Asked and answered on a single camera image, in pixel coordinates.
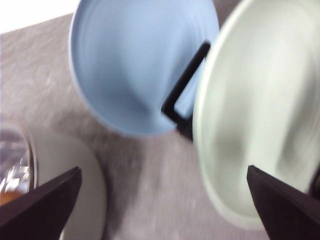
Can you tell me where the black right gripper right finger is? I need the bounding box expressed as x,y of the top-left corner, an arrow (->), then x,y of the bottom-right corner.
247,165 -> 320,240

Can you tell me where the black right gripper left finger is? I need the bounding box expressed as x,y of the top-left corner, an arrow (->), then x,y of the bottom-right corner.
0,167 -> 82,240

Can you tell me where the green plate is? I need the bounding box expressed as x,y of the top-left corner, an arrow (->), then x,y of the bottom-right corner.
192,0 -> 320,230

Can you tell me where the green electric steamer pot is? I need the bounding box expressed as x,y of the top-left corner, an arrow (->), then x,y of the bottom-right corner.
0,122 -> 108,240

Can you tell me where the blue plate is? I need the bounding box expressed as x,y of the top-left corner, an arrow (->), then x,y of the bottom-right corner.
70,0 -> 220,137

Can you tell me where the black dish rack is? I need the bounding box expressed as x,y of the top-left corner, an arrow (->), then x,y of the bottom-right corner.
161,41 -> 211,141

